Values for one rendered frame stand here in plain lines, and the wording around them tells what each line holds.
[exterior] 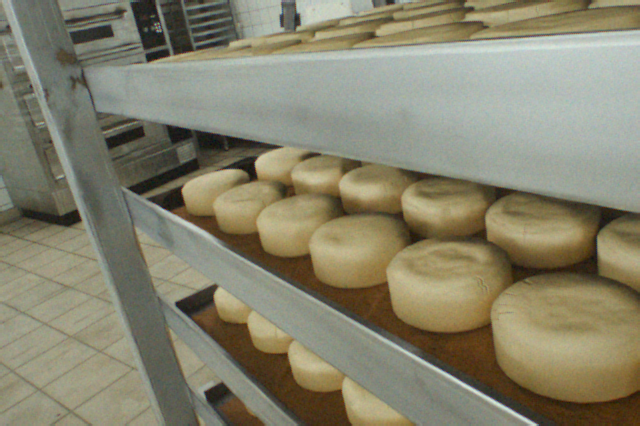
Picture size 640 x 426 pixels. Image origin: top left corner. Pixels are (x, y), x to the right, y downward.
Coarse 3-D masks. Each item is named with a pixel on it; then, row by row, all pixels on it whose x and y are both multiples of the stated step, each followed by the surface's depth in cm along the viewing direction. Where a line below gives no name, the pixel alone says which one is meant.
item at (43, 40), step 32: (32, 0) 37; (32, 32) 37; (64, 32) 38; (32, 64) 37; (64, 64) 38; (64, 96) 39; (64, 128) 39; (96, 128) 40; (64, 160) 40; (96, 160) 41; (96, 192) 41; (96, 224) 41; (128, 224) 43; (96, 256) 44; (128, 256) 43; (128, 288) 44; (128, 320) 44; (160, 320) 46; (160, 352) 46; (160, 384) 47; (160, 416) 47; (192, 416) 49
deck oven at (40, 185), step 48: (0, 0) 412; (96, 0) 466; (144, 0) 499; (0, 48) 415; (96, 48) 467; (144, 48) 503; (0, 96) 441; (0, 144) 481; (48, 144) 446; (144, 144) 508; (192, 144) 550; (48, 192) 455; (144, 192) 519
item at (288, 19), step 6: (294, 0) 283; (282, 6) 282; (288, 6) 280; (294, 6) 282; (282, 12) 286; (288, 12) 276; (294, 12) 282; (282, 18) 289; (288, 18) 272; (294, 18) 289; (288, 24) 268; (288, 30) 265
